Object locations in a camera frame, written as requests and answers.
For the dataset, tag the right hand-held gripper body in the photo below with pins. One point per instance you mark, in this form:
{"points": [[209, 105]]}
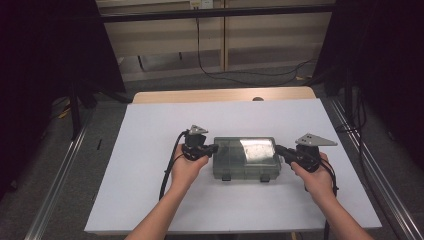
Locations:
{"points": [[308, 155]]}

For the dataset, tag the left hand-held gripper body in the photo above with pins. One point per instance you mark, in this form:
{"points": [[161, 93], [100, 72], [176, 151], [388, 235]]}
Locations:
{"points": [[195, 143]]}

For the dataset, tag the grey transparent compartment box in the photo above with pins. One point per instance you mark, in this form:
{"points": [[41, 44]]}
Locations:
{"points": [[233, 163]]}

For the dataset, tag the person's left hand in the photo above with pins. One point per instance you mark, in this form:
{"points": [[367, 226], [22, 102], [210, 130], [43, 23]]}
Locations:
{"points": [[186, 173]]}

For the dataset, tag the person's right hand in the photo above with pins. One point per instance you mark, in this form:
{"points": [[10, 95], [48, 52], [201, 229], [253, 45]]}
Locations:
{"points": [[315, 185]]}

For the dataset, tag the white table sheet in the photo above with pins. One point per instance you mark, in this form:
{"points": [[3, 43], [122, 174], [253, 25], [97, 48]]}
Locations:
{"points": [[150, 206]]}

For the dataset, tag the small black floor piece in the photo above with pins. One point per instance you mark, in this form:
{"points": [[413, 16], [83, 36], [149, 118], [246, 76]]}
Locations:
{"points": [[99, 144]]}

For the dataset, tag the black curtain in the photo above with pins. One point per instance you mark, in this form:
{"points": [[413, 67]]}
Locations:
{"points": [[393, 66], [33, 66]]}

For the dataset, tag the black stand pole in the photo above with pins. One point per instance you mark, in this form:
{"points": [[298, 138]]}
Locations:
{"points": [[75, 116]]}

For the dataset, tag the black horizontal bar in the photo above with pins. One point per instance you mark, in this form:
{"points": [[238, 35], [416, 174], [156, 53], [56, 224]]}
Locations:
{"points": [[266, 10]]}

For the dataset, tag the metal floor rail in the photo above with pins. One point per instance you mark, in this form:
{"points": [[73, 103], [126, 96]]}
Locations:
{"points": [[383, 186], [56, 186]]}

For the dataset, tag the wooden post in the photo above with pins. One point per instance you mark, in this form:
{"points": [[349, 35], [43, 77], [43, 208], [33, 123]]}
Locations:
{"points": [[225, 40]]}

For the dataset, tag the wall power socket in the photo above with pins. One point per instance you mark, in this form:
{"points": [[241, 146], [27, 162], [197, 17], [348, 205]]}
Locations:
{"points": [[196, 4]]}

